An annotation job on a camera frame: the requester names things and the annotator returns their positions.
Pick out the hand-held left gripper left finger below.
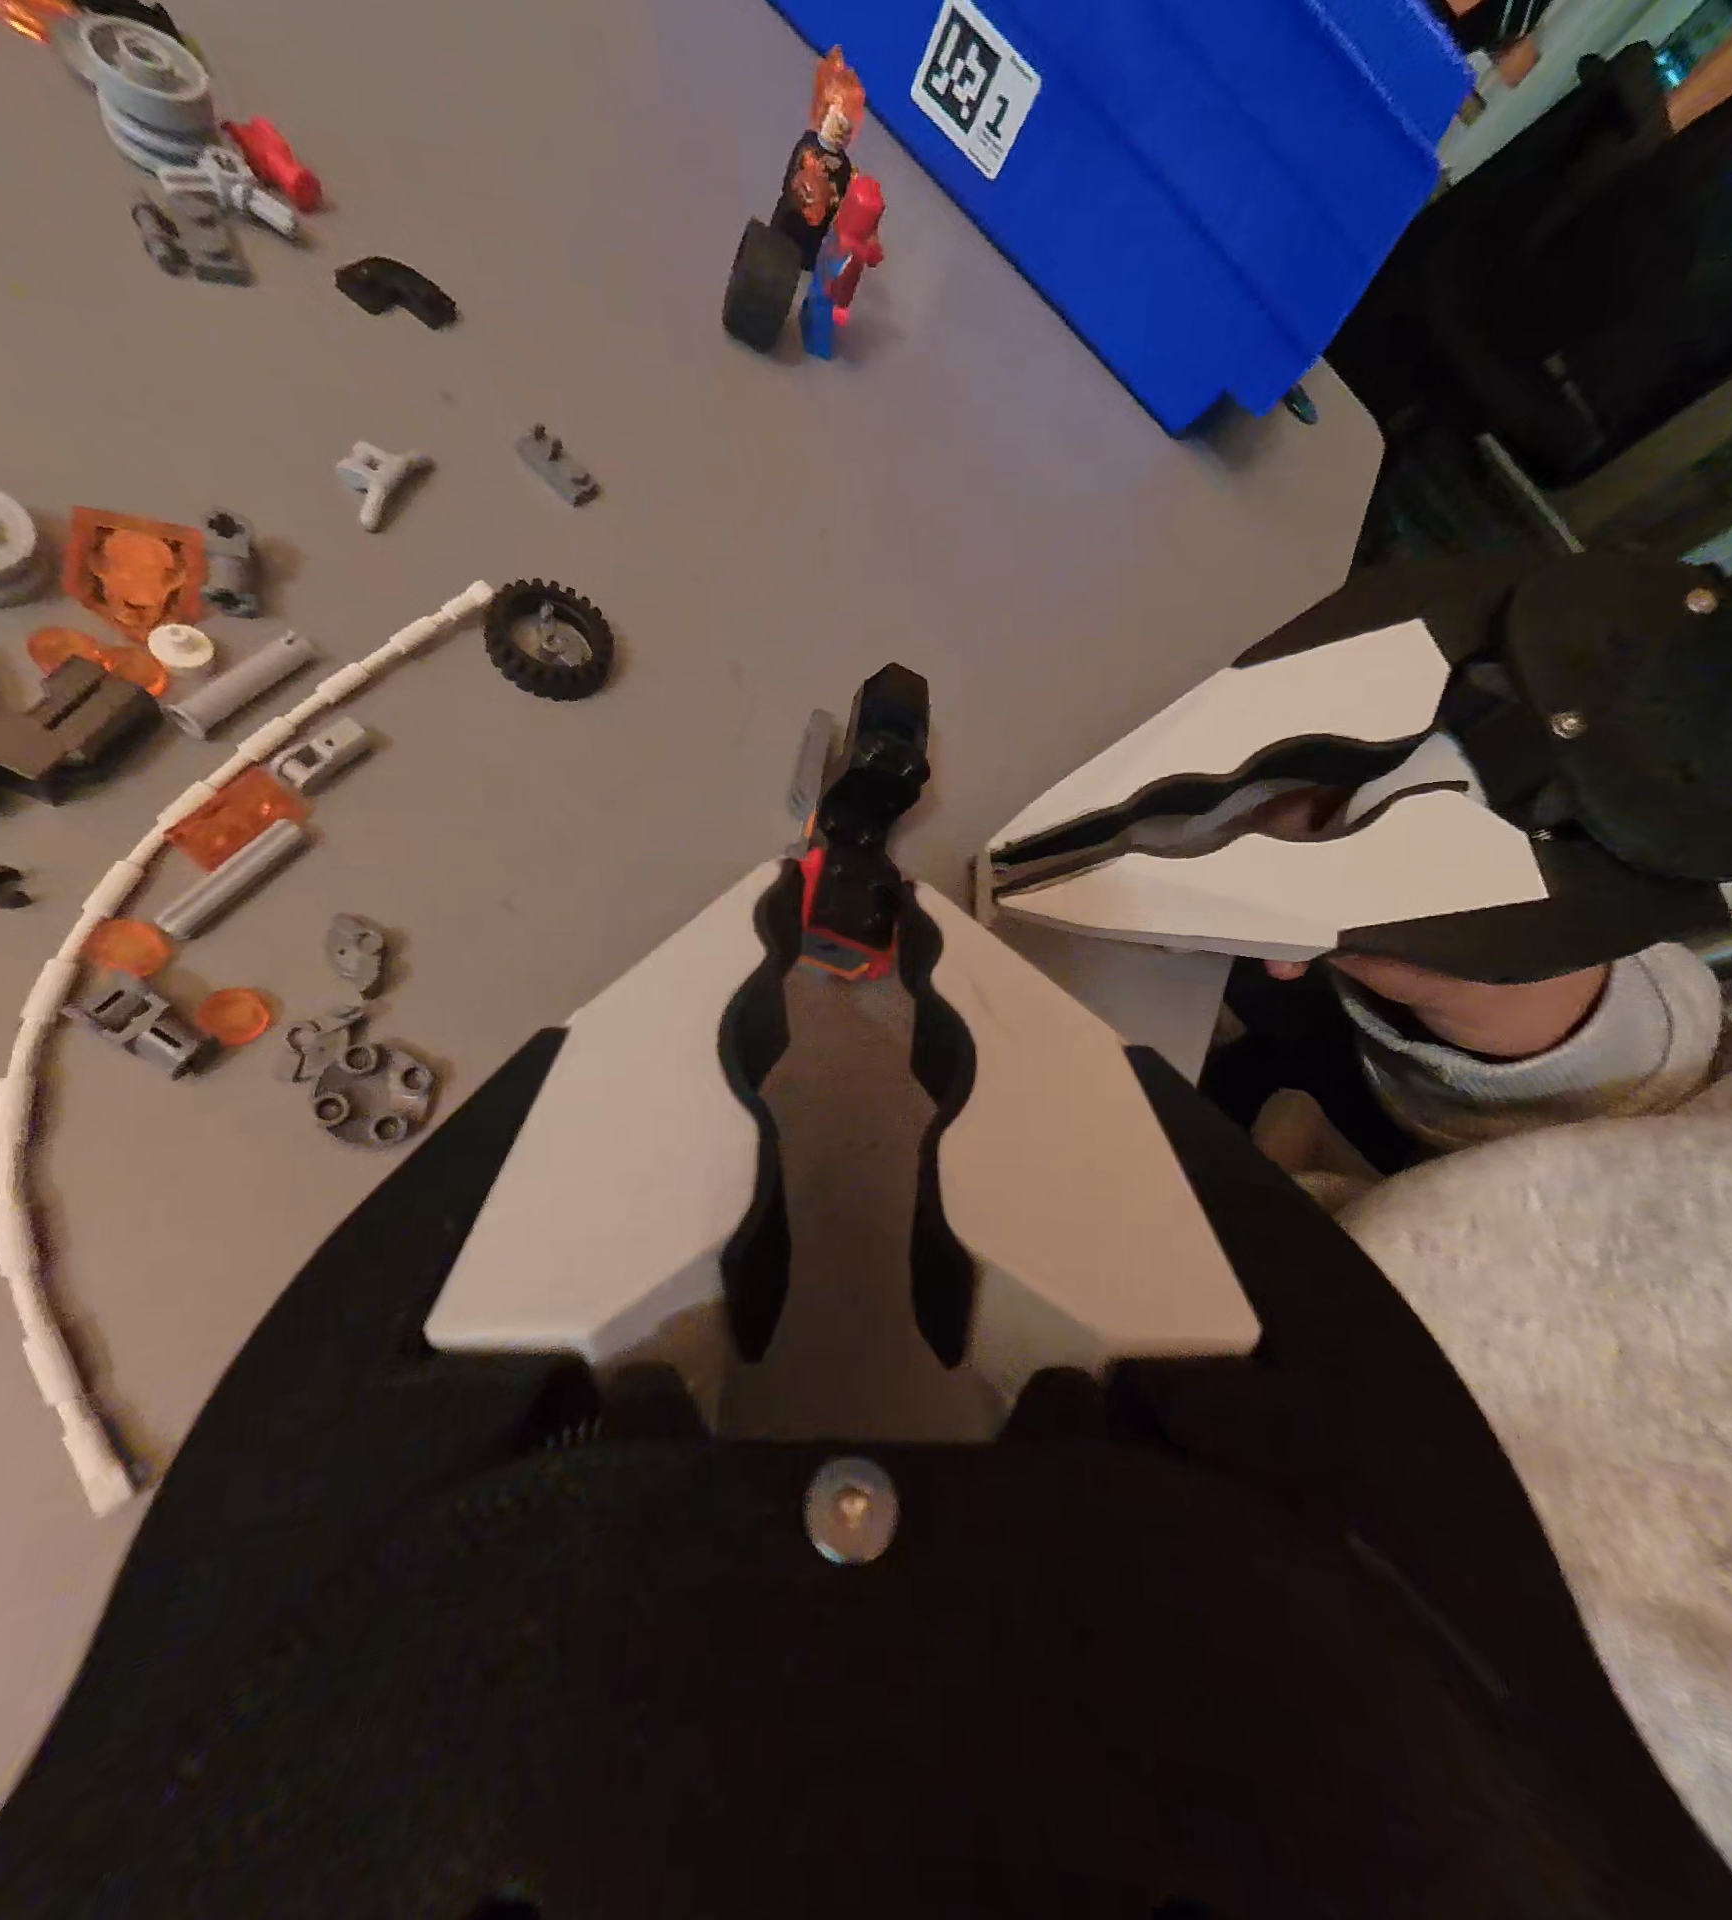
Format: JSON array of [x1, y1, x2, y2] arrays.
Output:
[[422, 859, 798, 1367]]

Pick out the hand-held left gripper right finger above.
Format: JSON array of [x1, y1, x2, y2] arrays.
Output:
[[896, 877, 1266, 1374]]

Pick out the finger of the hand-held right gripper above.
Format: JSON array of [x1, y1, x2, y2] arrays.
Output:
[[973, 771, 1553, 961], [990, 613, 1463, 864]]

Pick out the black and red lego build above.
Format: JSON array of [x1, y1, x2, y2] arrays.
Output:
[[783, 658, 934, 985]]

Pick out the person's right forearm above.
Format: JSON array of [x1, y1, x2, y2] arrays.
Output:
[[1257, 941, 1726, 1173]]

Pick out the dark grey round lego plate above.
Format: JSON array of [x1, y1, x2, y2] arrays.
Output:
[[308, 1038, 442, 1150]]

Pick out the small spoked lego wheel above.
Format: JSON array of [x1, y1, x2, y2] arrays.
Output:
[[484, 577, 616, 701]]

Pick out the red and blue lego minifigure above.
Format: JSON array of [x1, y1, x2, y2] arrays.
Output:
[[802, 175, 889, 365]]

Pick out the wide black lego tyre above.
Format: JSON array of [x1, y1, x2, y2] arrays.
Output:
[[722, 217, 810, 357]]

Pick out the pile of small lego pieces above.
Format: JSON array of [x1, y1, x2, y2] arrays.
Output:
[[0, 501, 402, 1083]]

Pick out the flame-head lego minifigure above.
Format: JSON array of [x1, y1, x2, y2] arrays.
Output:
[[780, 45, 870, 272]]

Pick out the black curved lego piece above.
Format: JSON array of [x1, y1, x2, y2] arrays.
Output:
[[333, 256, 460, 330]]

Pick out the dark grey lego hinge plate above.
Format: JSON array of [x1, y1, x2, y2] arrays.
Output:
[[130, 187, 253, 288]]

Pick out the light grey lego connector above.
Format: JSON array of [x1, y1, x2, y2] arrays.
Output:
[[156, 148, 303, 243]]

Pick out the red lego piece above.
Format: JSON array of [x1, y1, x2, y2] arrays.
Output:
[[224, 117, 327, 212]]

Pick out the stacked grey lego rims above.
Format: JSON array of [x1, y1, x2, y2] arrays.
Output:
[[57, 11, 224, 160]]

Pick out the person's right hand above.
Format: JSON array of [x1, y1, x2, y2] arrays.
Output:
[[1327, 956, 1613, 1062]]

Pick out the large blue plastic bin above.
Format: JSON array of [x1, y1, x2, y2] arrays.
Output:
[[768, 0, 1475, 441]]

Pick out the dark chair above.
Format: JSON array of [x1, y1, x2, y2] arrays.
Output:
[[1323, 39, 1732, 497]]

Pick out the white lego chain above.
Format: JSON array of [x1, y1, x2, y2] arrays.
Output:
[[0, 581, 494, 1521]]

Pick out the light grey lego bracket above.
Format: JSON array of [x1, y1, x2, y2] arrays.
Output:
[[335, 441, 435, 533]]

